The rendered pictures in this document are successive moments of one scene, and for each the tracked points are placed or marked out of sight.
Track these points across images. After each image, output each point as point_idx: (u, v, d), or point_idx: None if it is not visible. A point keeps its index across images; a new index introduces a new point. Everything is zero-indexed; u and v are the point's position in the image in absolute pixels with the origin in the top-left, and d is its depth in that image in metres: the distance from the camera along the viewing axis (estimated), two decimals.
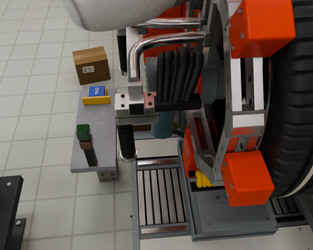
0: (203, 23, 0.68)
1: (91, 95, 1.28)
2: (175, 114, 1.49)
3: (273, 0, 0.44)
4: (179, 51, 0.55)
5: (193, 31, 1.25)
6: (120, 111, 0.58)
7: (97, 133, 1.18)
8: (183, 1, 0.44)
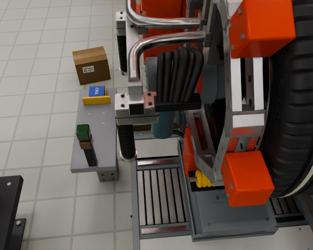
0: (203, 23, 0.68)
1: (91, 95, 1.28)
2: (175, 114, 1.49)
3: (273, 0, 0.44)
4: (179, 51, 0.55)
5: (193, 31, 1.25)
6: (120, 111, 0.58)
7: (97, 133, 1.18)
8: None
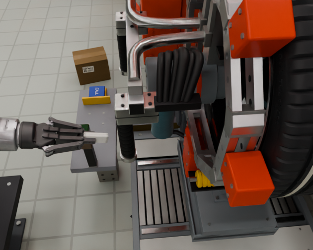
0: (203, 23, 0.68)
1: (91, 95, 1.28)
2: (175, 114, 1.49)
3: (273, 0, 0.44)
4: (179, 51, 0.55)
5: (193, 31, 1.25)
6: (120, 111, 0.58)
7: (97, 133, 1.18)
8: (3, 117, 0.78)
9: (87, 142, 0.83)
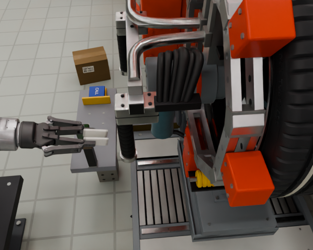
0: (203, 23, 0.68)
1: (91, 95, 1.28)
2: (175, 114, 1.49)
3: (273, 0, 0.44)
4: (179, 51, 0.55)
5: (193, 31, 1.25)
6: (120, 111, 0.58)
7: None
8: (3, 117, 0.78)
9: (87, 145, 0.82)
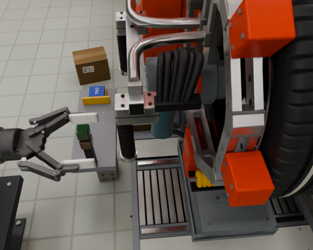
0: (203, 23, 0.68)
1: (91, 95, 1.28)
2: (175, 114, 1.49)
3: (273, 0, 0.44)
4: (179, 51, 0.55)
5: (193, 31, 1.25)
6: (120, 111, 0.58)
7: (97, 133, 1.18)
8: None
9: (75, 114, 0.73)
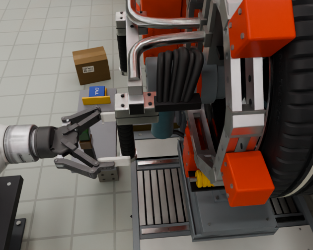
0: (203, 23, 0.68)
1: (91, 95, 1.28)
2: (175, 114, 1.49)
3: (273, 0, 0.44)
4: (179, 51, 0.55)
5: (193, 31, 1.25)
6: (120, 111, 0.58)
7: (97, 133, 1.18)
8: (19, 163, 0.67)
9: (106, 112, 0.74)
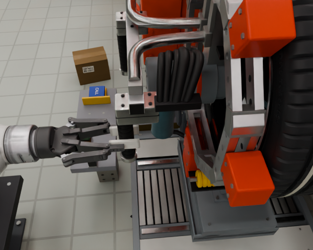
0: (203, 23, 0.68)
1: (91, 95, 1.28)
2: (175, 114, 1.49)
3: (273, 0, 0.44)
4: (179, 51, 0.55)
5: (193, 31, 1.25)
6: (120, 111, 0.58)
7: None
8: (19, 163, 0.67)
9: (115, 126, 0.71)
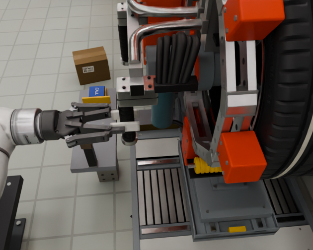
0: (200, 12, 0.71)
1: (91, 95, 1.28)
2: (175, 114, 1.49)
3: None
4: (177, 35, 0.58)
5: (193, 31, 1.25)
6: (121, 93, 0.62)
7: None
8: (25, 145, 0.70)
9: (116, 110, 0.74)
